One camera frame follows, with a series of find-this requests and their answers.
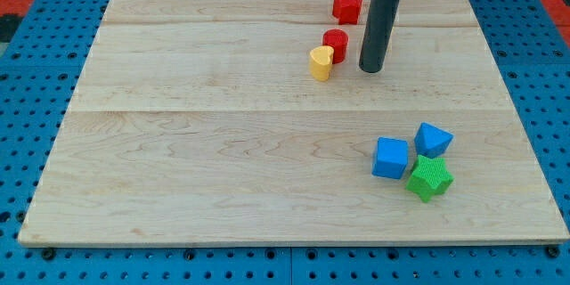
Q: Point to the blue cube block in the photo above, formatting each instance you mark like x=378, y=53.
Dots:
x=390, y=158

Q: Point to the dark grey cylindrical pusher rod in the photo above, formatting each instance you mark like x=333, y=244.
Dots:
x=377, y=33

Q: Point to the light wooden board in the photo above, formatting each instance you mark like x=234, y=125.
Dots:
x=196, y=123

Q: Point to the red cylinder block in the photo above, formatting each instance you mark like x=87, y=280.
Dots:
x=338, y=40

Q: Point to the blue triangular prism block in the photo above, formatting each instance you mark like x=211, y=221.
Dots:
x=432, y=141

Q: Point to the yellow heart block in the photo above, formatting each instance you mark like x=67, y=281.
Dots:
x=320, y=62

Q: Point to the green star block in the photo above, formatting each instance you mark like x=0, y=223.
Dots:
x=429, y=177

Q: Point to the red star block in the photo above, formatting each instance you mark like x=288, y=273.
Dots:
x=347, y=11

